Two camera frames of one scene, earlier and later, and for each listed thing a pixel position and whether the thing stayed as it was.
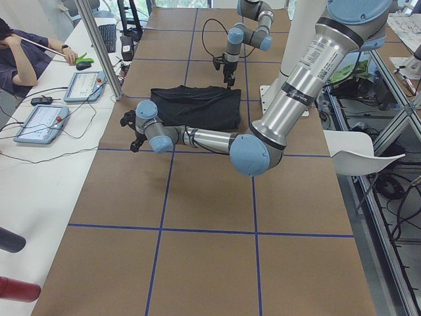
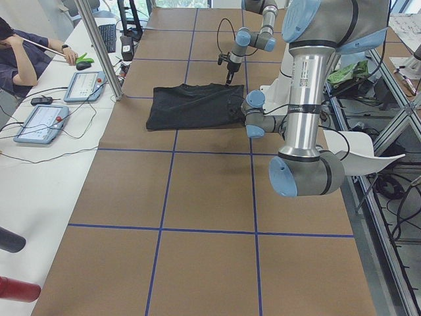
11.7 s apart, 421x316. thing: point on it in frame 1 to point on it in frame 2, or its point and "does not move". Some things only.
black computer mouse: x=83 y=65 does not move
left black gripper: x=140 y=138 to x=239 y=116
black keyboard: x=108 y=33 does not move
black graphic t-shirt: x=204 y=107 does not move
